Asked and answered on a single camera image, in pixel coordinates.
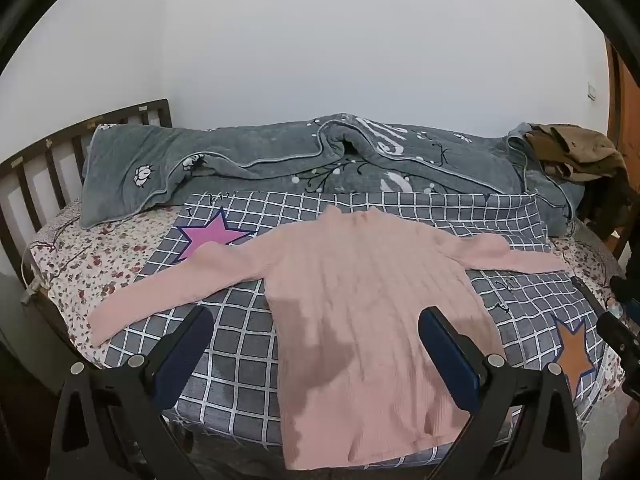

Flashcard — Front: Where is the grey floral quilt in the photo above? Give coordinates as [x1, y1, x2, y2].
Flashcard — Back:
[80, 112, 586, 233]

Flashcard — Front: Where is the white cable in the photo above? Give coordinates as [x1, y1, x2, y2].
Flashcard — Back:
[20, 250, 51, 306]

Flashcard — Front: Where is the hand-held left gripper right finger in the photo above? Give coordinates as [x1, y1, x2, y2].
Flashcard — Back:
[418, 307, 584, 480]

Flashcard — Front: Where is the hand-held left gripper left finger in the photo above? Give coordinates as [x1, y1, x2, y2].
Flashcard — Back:
[47, 305, 216, 480]

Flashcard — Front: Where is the floral bed sheet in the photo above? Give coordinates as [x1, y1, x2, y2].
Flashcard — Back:
[27, 197, 626, 396]

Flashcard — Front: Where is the pink knit sweater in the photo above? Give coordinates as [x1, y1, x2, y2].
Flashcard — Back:
[87, 207, 576, 467]

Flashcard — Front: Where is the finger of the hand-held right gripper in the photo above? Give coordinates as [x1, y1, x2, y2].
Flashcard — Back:
[609, 275, 640, 309]
[596, 312, 640, 362]

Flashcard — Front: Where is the brown clothes pile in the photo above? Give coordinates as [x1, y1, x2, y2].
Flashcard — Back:
[522, 122, 631, 183]

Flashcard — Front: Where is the grey checkered star blanket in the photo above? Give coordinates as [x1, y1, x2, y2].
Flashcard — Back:
[102, 190, 608, 456]

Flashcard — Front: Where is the dark cloth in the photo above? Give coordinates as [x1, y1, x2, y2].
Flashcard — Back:
[582, 170, 633, 261]

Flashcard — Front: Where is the wooden door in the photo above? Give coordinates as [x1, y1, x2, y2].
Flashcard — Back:
[604, 35, 640, 161]

